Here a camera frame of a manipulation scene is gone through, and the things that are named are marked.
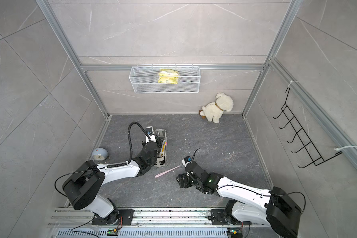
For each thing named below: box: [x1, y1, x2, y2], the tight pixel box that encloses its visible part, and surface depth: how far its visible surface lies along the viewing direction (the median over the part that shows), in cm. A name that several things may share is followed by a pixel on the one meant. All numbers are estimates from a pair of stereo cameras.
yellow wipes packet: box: [157, 68, 179, 85], surface depth 89 cm
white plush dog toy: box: [198, 92, 235, 124], surface depth 111 cm
